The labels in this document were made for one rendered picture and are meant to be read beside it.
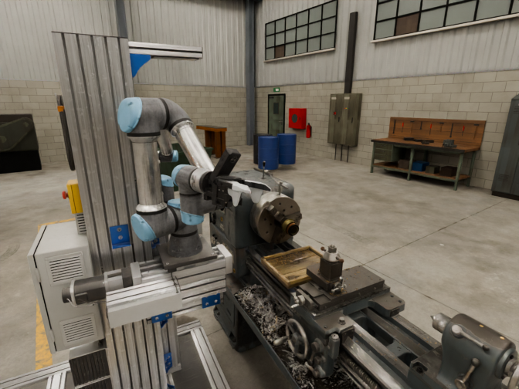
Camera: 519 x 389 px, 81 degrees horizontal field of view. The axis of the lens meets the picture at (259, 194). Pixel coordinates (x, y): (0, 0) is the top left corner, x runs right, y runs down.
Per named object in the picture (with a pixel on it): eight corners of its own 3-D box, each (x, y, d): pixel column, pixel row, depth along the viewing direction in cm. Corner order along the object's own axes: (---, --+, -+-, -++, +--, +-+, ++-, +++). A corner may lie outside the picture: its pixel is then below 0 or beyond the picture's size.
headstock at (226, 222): (205, 220, 249) (202, 174, 238) (257, 211, 271) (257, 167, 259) (233, 250, 199) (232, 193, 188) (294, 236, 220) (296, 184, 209)
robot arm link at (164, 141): (164, 94, 160) (179, 153, 202) (142, 94, 159) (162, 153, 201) (161, 109, 154) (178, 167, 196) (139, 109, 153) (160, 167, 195)
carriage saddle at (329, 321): (289, 302, 146) (289, 292, 145) (360, 278, 167) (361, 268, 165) (330, 345, 121) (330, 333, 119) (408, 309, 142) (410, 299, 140)
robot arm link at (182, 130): (174, 111, 128) (229, 211, 117) (150, 112, 120) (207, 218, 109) (184, 91, 120) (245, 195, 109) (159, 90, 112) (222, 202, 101)
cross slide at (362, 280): (292, 294, 143) (292, 285, 142) (359, 272, 162) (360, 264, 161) (313, 315, 129) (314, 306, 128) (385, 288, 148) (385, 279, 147)
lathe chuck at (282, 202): (249, 241, 195) (253, 194, 187) (290, 236, 210) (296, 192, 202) (256, 246, 187) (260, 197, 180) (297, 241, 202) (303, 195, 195)
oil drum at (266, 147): (253, 167, 878) (253, 136, 852) (270, 165, 910) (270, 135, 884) (266, 170, 831) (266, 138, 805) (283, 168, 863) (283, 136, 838)
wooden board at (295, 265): (260, 263, 183) (260, 257, 182) (309, 250, 199) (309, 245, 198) (287, 289, 157) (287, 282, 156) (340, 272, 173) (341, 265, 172)
